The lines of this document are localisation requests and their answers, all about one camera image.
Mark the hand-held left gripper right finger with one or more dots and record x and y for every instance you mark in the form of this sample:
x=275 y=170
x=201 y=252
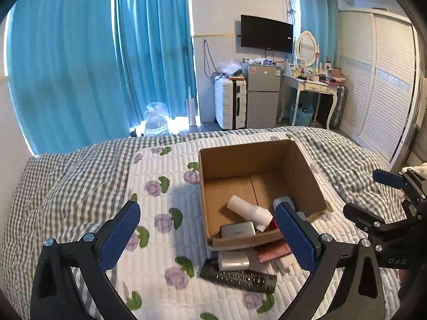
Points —
x=297 y=240

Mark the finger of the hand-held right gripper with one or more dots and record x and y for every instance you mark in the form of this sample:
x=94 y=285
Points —
x=388 y=178
x=362 y=218

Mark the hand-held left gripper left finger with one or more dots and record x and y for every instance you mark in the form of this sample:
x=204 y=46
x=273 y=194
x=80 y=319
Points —
x=119 y=238

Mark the brown cardboard box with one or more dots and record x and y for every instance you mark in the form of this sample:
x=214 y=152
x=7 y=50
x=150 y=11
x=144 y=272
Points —
x=240 y=160

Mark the white flat item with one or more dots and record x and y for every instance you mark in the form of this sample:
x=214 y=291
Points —
x=287 y=264

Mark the pink packet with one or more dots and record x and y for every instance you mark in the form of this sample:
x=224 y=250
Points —
x=273 y=251

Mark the small red item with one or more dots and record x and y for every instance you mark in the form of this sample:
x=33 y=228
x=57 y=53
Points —
x=272 y=225

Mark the white floral quilt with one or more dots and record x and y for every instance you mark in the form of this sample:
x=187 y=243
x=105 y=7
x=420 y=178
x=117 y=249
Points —
x=160 y=200

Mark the white plastic bottle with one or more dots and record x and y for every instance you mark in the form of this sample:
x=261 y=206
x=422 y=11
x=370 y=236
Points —
x=247 y=210

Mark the grey power bank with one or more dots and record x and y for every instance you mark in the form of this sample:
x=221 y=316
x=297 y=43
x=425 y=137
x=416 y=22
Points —
x=237 y=230

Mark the silver charger block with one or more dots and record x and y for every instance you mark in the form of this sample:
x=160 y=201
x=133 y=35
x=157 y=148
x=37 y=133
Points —
x=233 y=260

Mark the black remote control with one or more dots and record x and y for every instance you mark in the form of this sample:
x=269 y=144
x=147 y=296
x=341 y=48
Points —
x=240 y=278

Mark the silver hard suitcase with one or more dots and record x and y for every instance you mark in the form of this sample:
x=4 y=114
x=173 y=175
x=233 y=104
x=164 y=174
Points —
x=335 y=106

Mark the white slatted wardrobe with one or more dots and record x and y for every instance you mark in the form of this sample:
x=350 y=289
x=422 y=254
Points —
x=377 y=80

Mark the blue woven basket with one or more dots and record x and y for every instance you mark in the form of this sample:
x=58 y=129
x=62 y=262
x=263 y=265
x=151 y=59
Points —
x=302 y=116

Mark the white dressing table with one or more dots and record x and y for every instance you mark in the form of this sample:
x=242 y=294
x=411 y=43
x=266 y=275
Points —
x=315 y=88

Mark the bagged water bottle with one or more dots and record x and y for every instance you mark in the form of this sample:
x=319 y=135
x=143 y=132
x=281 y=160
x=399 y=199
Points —
x=156 y=123

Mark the cluster of cosmetics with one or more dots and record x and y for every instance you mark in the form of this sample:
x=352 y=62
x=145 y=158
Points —
x=322 y=76

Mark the silver small fridge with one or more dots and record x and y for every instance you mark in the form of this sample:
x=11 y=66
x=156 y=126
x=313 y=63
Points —
x=262 y=100

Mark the white hard suitcase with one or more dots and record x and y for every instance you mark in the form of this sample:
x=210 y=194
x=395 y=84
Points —
x=227 y=103

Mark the oval white mirror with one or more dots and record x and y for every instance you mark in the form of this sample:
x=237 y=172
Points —
x=307 y=48

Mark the cluster of small containers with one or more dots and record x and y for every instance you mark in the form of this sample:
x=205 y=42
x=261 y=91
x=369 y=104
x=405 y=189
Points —
x=262 y=61

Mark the narrow blue curtain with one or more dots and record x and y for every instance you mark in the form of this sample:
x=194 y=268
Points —
x=317 y=16

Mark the clear plastic bag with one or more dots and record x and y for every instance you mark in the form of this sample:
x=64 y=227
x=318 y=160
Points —
x=230 y=68

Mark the wide blue curtain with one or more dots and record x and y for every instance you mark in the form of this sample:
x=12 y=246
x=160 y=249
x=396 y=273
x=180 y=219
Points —
x=63 y=60

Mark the blue curtain panel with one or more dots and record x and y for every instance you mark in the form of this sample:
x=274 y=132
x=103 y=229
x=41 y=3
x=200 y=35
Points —
x=153 y=46

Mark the black wall television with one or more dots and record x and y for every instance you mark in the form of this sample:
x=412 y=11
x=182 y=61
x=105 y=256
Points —
x=267 y=33

